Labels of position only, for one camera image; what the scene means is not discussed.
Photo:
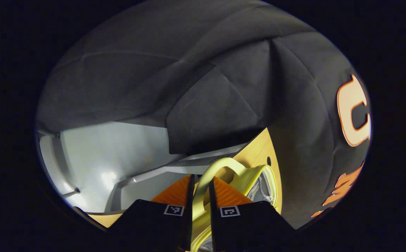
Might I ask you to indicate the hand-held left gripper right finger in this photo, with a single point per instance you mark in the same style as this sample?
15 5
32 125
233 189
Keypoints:
213 224

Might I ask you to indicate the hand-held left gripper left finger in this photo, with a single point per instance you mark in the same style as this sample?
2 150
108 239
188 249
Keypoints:
188 224

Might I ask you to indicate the black backdrop cloth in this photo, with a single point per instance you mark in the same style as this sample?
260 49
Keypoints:
224 98

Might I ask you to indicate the grey metal frame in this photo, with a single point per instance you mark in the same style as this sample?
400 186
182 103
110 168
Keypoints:
154 174

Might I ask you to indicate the pale yellow suitcase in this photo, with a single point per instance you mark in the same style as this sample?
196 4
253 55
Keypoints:
202 187

